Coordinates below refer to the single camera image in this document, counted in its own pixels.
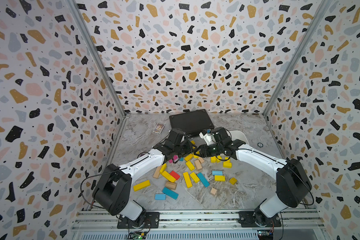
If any natural wood block front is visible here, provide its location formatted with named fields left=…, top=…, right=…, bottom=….
left=165, top=181, right=177, bottom=190

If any yellow block near cylinder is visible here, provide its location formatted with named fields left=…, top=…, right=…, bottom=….
left=214, top=175, right=226, bottom=182

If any black briefcase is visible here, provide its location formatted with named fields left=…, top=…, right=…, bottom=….
left=169, top=109, right=215, bottom=137

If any small light blue block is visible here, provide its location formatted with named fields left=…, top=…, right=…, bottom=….
left=155, top=194, right=167, bottom=201

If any yellow triangle block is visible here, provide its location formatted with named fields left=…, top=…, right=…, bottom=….
left=229, top=178, right=238, bottom=185

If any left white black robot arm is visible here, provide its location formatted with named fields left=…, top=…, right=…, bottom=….
left=92, top=129, right=196, bottom=225

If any natural wood block centre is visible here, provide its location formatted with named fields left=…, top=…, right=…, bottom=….
left=195, top=160, right=203, bottom=171

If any natural wood long block left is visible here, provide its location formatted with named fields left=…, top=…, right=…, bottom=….
left=153, top=166, right=162, bottom=179

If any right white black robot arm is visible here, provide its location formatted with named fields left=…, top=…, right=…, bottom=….
left=195, top=127, right=312, bottom=225

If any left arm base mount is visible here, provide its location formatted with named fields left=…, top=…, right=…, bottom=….
left=117, top=212, right=160, bottom=230

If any light blue cylinder block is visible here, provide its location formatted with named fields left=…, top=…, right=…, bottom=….
left=212, top=170, right=224, bottom=176

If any yellow slanted block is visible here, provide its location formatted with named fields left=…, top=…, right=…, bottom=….
left=162, top=171, right=176, bottom=183

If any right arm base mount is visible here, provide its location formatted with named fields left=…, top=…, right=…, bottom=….
left=238, top=211, right=282, bottom=228

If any red block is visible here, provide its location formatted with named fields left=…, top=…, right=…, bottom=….
left=170, top=171, right=180, bottom=180

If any small card box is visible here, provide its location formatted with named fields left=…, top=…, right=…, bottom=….
left=153, top=123, right=165, bottom=134

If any long yellow block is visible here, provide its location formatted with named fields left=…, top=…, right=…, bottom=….
left=183, top=172, right=193, bottom=188
left=133, top=180, right=151, bottom=192

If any white plastic bin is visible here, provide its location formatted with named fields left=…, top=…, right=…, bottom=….
left=230, top=130, right=249, bottom=144

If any magenta block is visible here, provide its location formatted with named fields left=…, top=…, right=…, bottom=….
left=169, top=155, right=179, bottom=164

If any teal slanted block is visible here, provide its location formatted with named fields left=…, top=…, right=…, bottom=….
left=197, top=173, right=210, bottom=188

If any teal long block front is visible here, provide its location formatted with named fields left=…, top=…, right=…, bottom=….
left=162, top=187, right=179, bottom=200

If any yellow block right cluster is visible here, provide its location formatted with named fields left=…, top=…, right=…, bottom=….
left=223, top=162, right=232, bottom=169

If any yellow block beside teal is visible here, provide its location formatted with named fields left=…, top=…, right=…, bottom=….
left=190, top=172, right=200, bottom=183

